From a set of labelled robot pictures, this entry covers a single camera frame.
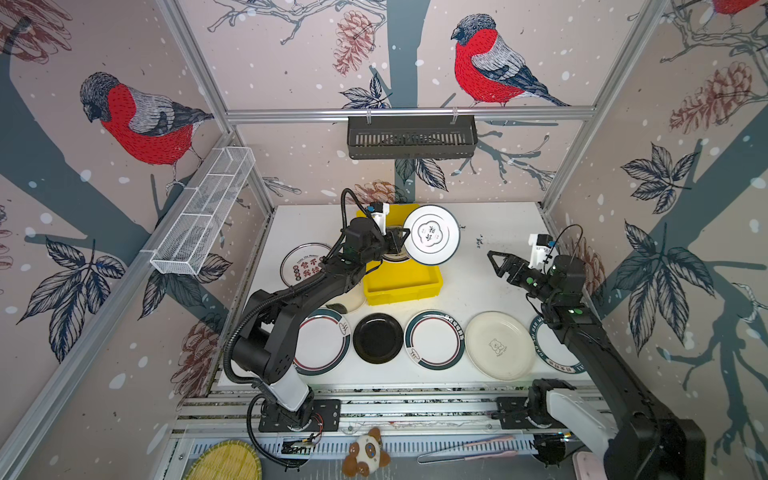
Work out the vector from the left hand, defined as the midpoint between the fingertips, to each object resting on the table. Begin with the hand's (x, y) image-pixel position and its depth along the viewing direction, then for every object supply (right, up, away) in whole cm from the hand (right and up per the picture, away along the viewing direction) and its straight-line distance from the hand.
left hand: (411, 231), depth 82 cm
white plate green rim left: (-26, -33, +5) cm, 42 cm away
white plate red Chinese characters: (-37, -11, +22) cm, 45 cm away
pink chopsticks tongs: (+19, -52, -15) cm, 57 cm away
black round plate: (-9, -32, +5) cm, 34 cm away
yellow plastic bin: (-3, -17, +16) cm, 24 cm away
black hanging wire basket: (+2, +33, +24) cm, 41 cm away
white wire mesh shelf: (-55, -4, -11) cm, 57 cm away
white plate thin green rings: (+7, -1, +4) cm, 8 cm away
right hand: (+23, -8, -3) cm, 24 cm away
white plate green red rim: (-4, -9, +22) cm, 24 cm away
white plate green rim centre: (+7, -32, +4) cm, 33 cm away
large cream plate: (+26, -34, +4) cm, 43 cm away
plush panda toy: (-11, -51, -16) cm, 54 cm away
